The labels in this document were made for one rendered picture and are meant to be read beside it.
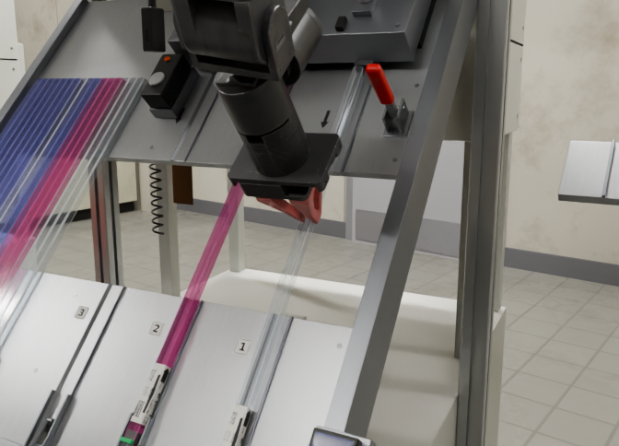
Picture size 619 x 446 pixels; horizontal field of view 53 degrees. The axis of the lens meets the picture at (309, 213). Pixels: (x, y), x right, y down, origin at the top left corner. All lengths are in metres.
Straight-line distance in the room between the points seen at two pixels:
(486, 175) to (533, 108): 3.00
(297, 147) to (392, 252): 0.14
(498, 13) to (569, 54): 2.95
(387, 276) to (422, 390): 0.45
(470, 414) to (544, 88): 3.01
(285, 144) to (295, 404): 0.24
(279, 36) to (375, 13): 0.30
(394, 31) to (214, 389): 0.44
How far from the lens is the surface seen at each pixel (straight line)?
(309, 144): 0.61
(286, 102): 0.56
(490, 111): 0.91
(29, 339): 0.81
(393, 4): 0.79
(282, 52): 0.51
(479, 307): 0.97
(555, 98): 3.87
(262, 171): 0.60
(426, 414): 0.97
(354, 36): 0.77
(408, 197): 0.65
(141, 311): 0.73
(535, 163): 3.92
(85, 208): 5.52
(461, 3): 0.84
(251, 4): 0.47
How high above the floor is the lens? 1.09
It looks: 11 degrees down
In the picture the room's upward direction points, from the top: straight up
